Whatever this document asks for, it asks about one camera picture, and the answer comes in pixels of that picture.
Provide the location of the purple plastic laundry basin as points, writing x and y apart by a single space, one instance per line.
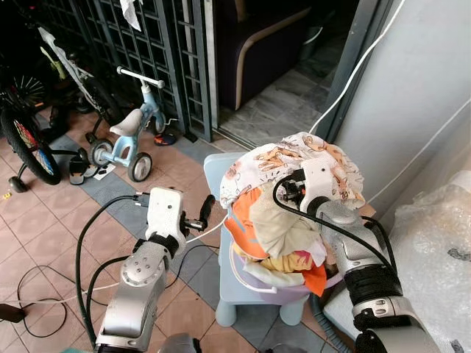
283 294

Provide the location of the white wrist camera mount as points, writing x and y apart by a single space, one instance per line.
319 176
163 209

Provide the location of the dark armchair with beige trim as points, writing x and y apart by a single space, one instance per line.
257 51

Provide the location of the yellow and pink garment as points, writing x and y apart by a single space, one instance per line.
291 261

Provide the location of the black kids bicycle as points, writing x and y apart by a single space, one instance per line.
29 147

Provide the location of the grey door frame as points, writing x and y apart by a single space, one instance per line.
357 66

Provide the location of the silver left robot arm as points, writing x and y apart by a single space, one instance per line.
140 288

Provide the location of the white rag on gate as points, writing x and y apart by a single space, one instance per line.
131 13

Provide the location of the white bicycle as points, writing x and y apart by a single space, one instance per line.
70 70

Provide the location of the bubble wrapped appliance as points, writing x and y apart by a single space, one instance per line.
434 272

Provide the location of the dark metal grille gate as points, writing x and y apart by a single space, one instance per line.
158 51

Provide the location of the beige garment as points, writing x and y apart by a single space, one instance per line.
283 228

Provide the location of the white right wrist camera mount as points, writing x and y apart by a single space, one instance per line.
319 176

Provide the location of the light blue plastic stool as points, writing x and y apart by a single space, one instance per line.
243 301

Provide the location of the white animal print cloth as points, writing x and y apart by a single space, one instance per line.
265 158

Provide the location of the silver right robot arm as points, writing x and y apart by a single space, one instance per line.
372 283

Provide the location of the light blue kids tricycle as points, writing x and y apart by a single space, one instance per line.
132 125

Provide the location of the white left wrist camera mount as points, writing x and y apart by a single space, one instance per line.
163 209

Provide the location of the red and black sandal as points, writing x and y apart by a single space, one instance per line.
165 138

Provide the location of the grey robot leg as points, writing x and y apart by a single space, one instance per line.
179 344

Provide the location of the black power adapter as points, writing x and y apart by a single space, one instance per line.
11 313

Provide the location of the orange garment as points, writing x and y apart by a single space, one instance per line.
243 228

